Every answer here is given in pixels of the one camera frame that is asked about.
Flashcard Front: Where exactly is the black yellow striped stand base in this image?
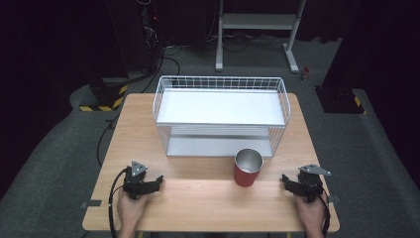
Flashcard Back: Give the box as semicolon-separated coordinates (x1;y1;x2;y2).
78;76;130;113
314;84;367;115

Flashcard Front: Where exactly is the red steel-lined cup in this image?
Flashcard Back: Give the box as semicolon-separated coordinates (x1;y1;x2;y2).
233;148;264;188

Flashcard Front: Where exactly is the person's right hand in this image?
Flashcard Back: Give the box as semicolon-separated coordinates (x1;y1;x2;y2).
292;191;329;233

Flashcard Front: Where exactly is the person's left hand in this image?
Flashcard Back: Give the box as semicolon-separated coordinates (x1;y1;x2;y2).
116;189;151;232

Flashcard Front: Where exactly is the white wire shelf rack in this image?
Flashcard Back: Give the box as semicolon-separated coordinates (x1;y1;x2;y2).
152;75;292;160

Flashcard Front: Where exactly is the black equipment rack with cables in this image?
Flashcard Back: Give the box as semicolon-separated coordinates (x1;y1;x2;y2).
136;0;166;74

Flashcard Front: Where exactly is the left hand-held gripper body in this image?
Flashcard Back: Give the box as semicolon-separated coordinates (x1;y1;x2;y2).
123;161;154;201

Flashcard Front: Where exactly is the white metal stand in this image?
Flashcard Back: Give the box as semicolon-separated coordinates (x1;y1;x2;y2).
214;0;307;74

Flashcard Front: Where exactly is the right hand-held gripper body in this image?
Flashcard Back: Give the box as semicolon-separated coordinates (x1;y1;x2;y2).
296;164;333;204

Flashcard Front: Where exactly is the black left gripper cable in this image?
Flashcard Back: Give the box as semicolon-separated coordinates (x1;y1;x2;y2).
107;167;130;238

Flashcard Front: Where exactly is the black floor cable bundle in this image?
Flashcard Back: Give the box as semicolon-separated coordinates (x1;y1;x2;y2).
140;43;183;94

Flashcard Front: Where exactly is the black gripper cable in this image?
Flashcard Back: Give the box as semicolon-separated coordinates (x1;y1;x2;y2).
107;167;130;238
317;193;332;238

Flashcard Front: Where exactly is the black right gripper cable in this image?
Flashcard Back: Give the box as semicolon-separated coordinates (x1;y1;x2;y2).
317;193;332;238

